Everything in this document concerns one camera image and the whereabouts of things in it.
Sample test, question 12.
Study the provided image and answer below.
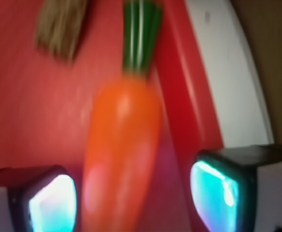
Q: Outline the orange toy carrot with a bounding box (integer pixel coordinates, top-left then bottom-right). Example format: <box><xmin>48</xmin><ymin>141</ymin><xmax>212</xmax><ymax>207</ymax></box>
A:
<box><xmin>81</xmin><ymin>0</ymin><xmax>163</xmax><ymax>232</ymax></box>

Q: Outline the red plastic tray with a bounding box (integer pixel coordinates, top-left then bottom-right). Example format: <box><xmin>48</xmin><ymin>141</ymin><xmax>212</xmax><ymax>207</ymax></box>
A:
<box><xmin>0</xmin><ymin>0</ymin><xmax>223</xmax><ymax>232</ymax></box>

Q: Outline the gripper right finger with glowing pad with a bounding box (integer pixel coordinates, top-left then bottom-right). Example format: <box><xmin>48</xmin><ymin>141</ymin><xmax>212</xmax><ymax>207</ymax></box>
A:
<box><xmin>190</xmin><ymin>144</ymin><xmax>282</xmax><ymax>232</ymax></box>

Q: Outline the brown cardboard panel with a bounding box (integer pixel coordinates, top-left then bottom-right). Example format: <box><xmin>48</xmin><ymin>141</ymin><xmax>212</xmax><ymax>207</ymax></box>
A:
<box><xmin>231</xmin><ymin>0</ymin><xmax>282</xmax><ymax>144</ymax></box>

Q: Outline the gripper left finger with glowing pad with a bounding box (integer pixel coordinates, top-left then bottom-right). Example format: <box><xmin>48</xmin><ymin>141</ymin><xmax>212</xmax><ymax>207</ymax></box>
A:
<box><xmin>0</xmin><ymin>165</ymin><xmax>77</xmax><ymax>232</ymax></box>

